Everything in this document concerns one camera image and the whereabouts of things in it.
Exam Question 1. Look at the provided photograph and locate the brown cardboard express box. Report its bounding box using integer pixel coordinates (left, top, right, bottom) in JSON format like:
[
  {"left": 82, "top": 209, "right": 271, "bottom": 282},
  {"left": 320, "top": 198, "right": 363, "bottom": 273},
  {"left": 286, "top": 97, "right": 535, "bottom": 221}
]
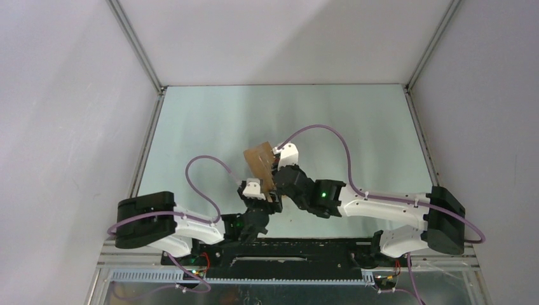
[{"left": 243, "top": 142, "right": 275, "bottom": 194}]

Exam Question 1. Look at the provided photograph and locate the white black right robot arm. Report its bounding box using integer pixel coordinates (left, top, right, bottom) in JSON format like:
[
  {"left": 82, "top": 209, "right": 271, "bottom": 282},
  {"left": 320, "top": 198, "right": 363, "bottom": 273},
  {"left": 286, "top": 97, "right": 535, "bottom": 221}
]
[{"left": 273, "top": 165, "right": 465, "bottom": 266}]

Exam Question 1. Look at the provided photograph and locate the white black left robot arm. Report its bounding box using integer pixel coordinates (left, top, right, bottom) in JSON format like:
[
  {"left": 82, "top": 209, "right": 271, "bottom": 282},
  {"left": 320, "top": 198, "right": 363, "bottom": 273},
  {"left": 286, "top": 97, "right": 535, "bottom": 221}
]
[{"left": 107, "top": 180, "right": 283, "bottom": 265}]

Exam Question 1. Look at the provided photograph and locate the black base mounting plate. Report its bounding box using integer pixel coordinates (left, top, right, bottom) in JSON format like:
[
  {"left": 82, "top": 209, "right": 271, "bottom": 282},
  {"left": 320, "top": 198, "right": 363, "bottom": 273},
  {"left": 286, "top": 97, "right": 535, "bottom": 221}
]
[{"left": 176, "top": 238, "right": 407, "bottom": 279}]

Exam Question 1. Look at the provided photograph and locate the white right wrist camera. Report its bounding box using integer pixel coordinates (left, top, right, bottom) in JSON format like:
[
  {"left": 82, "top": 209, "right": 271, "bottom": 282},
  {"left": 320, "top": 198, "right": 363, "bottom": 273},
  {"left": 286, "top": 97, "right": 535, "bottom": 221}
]
[{"left": 272, "top": 142, "right": 299, "bottom": 169}]

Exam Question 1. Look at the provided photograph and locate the grey cable duct rail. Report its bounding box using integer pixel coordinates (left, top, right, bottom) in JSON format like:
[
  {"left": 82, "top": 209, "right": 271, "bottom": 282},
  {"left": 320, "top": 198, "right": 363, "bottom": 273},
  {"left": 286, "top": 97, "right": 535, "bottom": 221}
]
[{"left": 109, "top": 268, "right": 374, "bottom": 285}]

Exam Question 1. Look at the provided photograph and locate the aluminium frame post right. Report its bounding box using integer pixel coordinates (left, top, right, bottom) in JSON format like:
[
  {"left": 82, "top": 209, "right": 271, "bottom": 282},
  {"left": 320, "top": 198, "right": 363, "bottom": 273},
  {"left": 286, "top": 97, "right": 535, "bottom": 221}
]
[{"left": 405, "top": 0, "right": 463, "bottom": 92}]

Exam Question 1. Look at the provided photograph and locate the aluminium frame post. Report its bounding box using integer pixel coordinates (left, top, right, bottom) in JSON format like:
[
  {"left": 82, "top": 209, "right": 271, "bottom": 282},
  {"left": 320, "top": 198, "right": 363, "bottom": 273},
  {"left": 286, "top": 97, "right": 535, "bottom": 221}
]
[
  {"left": 106, "top": 0, "right": 164, "bottom": 95},
  {"left": 405, "top": 0, "right": 463, "bottom": 92}
]

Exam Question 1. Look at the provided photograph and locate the aluminium frame post left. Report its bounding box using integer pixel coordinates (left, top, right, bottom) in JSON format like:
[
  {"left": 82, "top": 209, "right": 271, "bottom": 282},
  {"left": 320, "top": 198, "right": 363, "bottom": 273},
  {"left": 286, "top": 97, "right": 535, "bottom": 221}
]
[{"left": 106, "top": 0, "right": 164, "bottom": 95}]

